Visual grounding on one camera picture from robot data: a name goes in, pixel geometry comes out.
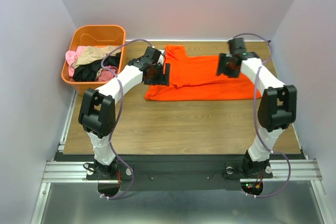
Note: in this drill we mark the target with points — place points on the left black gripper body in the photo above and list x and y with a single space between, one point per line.
157 77

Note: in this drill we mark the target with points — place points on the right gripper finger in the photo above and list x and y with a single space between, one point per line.
221 64
232 73

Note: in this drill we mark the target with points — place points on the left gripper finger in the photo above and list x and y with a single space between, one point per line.
160 81
167 74

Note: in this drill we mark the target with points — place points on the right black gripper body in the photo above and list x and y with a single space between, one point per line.
227 67

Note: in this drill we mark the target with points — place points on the orange t shirt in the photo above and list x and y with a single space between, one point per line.
195 79

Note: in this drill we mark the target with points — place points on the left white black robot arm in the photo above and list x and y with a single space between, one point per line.
98 116

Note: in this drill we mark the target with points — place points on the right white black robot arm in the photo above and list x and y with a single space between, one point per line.
272 115

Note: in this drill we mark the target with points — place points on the dusty pink garment in basket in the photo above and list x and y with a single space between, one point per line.
104 75

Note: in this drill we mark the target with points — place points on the black garment in basket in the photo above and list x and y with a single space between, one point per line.
87 73

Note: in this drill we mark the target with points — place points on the beige garment in basket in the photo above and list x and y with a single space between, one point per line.
85 55

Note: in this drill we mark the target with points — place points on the light pink garment in basket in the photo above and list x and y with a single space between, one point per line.
71 57

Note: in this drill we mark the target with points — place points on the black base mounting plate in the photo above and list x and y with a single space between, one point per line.
178 172

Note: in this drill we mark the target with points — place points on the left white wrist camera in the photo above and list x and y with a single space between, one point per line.
162 52

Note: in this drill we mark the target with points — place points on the aluminium extrusion rail frame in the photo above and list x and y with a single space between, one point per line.
178 128

